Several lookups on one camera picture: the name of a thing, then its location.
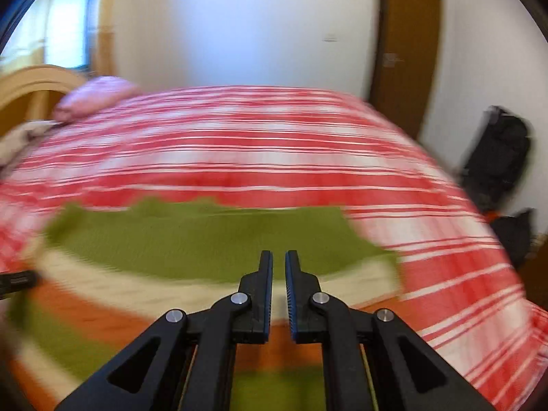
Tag brown wooden door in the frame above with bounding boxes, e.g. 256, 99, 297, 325
370, 0, 443, 140

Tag pink pillow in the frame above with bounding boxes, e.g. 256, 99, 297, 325
53, 76, 138, 123

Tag window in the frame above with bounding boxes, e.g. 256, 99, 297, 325
43, 0, 97, 71

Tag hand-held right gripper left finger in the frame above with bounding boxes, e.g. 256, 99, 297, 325
55, 250, 275, 411

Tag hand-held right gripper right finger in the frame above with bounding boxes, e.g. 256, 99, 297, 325
285, 249, 493, 411

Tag green orange white striped sweater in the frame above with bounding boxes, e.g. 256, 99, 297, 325
0, 199, 403, 411

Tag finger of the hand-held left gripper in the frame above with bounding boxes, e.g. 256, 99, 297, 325
0, 271, 38, 300

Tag black folding chair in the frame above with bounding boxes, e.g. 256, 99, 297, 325
458, 105, 532, 212

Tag cream wooden headboard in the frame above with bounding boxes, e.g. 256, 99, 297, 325
0, 64, 86, 138

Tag black bag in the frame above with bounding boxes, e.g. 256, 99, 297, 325
490, 209, 536, 266

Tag white brown patterned pillow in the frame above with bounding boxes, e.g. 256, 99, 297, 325
0, 120, 58, 167

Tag bed with red plaid sheet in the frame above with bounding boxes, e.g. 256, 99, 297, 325
0, 86, 540, 411

